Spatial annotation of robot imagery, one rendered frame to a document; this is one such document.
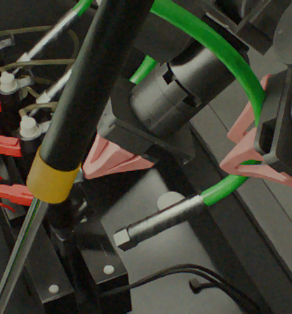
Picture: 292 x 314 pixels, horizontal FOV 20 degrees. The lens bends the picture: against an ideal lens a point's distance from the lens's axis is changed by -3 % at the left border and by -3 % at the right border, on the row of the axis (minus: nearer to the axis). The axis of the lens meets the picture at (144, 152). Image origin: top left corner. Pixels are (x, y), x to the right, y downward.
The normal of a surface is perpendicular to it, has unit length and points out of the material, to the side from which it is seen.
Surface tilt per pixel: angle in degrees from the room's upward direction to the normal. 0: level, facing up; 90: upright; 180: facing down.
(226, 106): 0
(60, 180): 89
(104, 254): 0
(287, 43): 49
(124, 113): 44
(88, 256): 0
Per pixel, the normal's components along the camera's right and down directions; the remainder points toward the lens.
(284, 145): 0.60, -0.26
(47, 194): -0.04, 0.62
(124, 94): 0.65, -0.58
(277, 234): -0.05, -0.69
